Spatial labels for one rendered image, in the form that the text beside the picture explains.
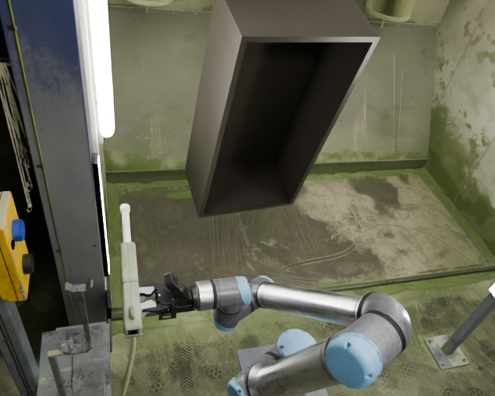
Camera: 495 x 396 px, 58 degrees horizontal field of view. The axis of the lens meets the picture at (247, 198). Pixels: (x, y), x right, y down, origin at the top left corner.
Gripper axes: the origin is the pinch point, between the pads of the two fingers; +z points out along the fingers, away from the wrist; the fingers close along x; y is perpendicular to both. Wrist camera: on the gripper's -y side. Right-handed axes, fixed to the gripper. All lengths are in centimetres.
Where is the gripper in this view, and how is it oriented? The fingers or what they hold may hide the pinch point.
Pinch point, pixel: (127, 300)
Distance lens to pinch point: 135.8
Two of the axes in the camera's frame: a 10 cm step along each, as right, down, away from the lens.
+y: -1.5, 7.3, 6.7
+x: -2.4, -6.8, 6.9
